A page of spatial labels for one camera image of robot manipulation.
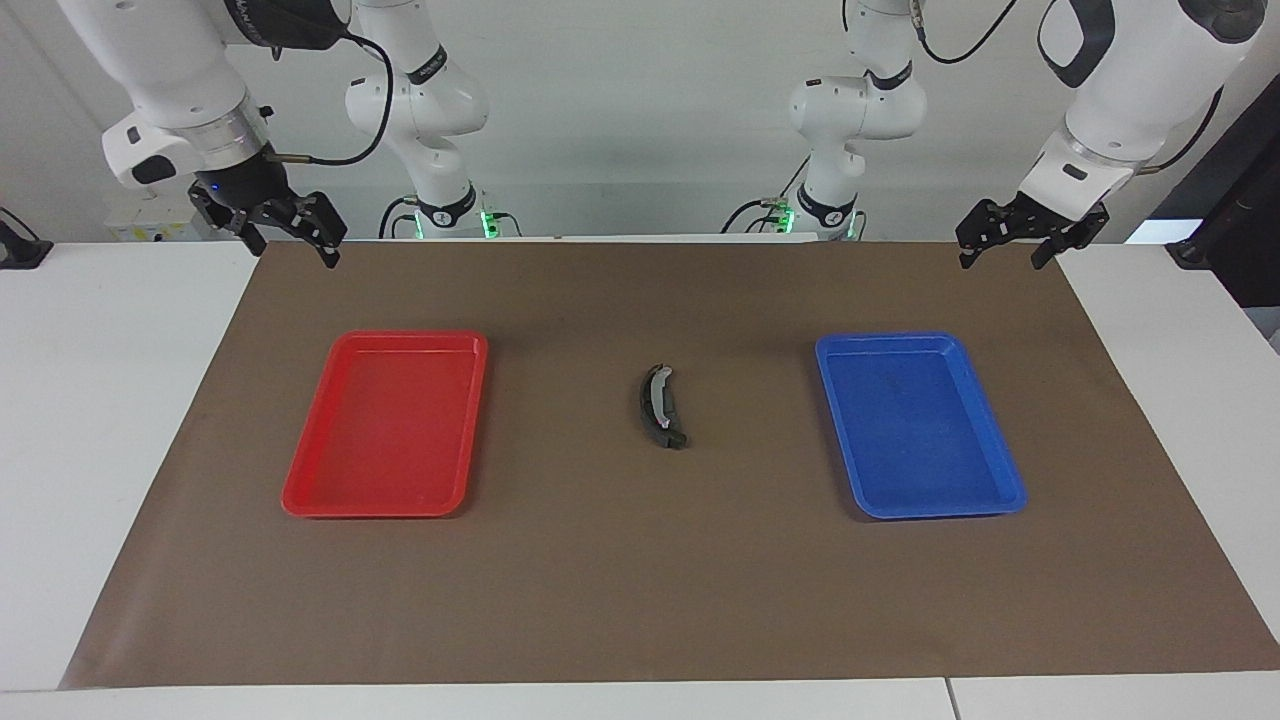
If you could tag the curved brake shoe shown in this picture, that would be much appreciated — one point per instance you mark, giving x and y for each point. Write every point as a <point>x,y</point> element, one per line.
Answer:
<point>658,395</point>

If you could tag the dark panel with stand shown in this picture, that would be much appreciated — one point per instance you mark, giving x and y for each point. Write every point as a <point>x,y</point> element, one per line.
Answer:
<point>1240,200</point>

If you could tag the red plastic tray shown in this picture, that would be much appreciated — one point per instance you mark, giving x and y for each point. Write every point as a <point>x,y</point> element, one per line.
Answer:
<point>385,430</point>

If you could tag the brown table mat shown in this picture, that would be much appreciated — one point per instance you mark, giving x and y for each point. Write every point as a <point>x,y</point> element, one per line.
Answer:
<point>640,580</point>

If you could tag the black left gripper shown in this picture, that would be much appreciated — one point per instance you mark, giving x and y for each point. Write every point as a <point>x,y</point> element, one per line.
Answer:
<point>1010,218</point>

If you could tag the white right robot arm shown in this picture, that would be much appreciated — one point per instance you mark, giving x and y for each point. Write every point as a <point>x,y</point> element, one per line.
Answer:
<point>170,80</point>

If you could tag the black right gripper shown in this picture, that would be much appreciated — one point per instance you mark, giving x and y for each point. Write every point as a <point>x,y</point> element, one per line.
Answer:
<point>255,195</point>

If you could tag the black clamp at table edge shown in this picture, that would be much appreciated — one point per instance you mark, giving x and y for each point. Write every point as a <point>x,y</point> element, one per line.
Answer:
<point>20,248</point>

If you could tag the white wall socket box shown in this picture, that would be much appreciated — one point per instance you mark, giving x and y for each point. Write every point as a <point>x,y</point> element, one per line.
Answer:
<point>150,220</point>

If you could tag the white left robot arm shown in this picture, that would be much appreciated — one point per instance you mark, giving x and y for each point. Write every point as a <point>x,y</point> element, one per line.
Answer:
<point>1130,90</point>

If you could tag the blue plastic tray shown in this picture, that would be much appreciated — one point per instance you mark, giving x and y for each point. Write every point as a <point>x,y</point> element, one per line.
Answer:
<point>920,430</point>

